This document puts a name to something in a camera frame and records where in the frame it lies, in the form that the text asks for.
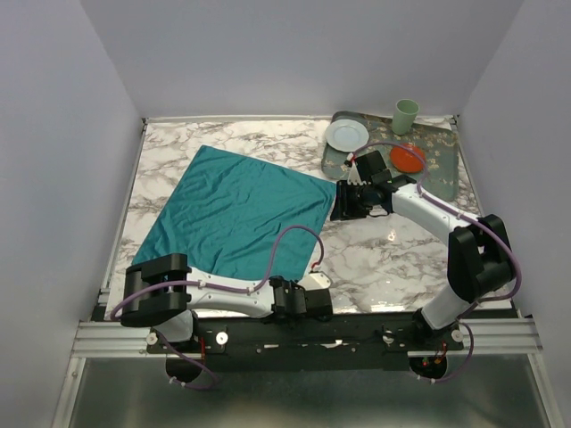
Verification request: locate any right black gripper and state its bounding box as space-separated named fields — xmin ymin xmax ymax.
xmin=328 ymin=179 xmax=372 ymax=221

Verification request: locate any floral green serving tray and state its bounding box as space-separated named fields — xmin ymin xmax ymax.
xmin=319 ymin=110 xmax=459 ymax=202

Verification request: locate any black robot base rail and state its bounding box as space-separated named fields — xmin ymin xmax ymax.
xmin=172 ymin=312 xmax=465 ymax=373

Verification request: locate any aluminium frame rail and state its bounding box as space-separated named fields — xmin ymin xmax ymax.
xmin=71 ymin=322 xmax=150 ymax=358

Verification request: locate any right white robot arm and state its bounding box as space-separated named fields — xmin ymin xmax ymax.
xmin=330 ymin=151 xmax=520 ymax=350

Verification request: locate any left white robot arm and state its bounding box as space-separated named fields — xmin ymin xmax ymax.
xmin=111 ymin=253 xmax=334 ymax=352

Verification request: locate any light green cup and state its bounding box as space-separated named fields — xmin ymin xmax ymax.
xmin=392 ymin=99 xmax=419 ymax=136

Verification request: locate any red small bowl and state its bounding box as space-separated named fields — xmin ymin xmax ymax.
xmin=390 ymin=144 xmax=426 ymax=174

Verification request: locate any light blue small plate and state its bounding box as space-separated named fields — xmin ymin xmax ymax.
xmin=325 ymin=119 xmax=369 ymax=152

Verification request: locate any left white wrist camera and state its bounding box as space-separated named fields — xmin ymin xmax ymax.
xmin=297 ymin=271 xmax=332 ymax=291

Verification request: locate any teal cloth napkin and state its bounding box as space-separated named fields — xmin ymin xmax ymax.
xmin=133 ymin=146 xmax=335 ymax=280

